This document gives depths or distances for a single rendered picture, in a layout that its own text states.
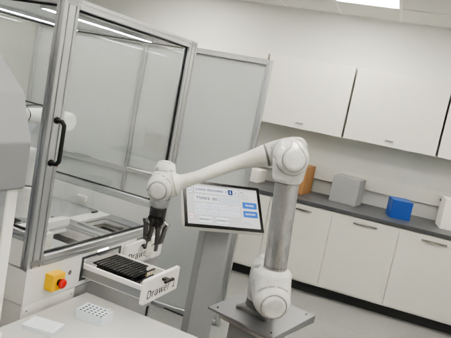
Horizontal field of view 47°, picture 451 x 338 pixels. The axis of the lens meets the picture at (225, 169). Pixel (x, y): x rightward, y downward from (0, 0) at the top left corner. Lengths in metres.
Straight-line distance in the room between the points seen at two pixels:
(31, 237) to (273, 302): 0.99
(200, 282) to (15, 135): 2.00
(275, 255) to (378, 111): 3.33
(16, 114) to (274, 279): 1.21
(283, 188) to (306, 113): 3.31
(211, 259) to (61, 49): 1.76
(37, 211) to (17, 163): 0.53
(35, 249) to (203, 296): 1.48
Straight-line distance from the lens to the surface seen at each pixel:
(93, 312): 2.24
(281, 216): 2.17
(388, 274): 5.19
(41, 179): 2.08
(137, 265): 2.49
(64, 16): 2.04
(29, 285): 2.23
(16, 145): 1.60
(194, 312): 3.42
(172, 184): 2.14
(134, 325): 2.25
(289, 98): 5.45
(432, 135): 5.35
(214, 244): 3.28
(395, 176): 5.72
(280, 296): 2.21
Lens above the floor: 1.74
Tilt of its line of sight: 8 degrees down
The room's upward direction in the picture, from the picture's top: 11 degrees clockwise
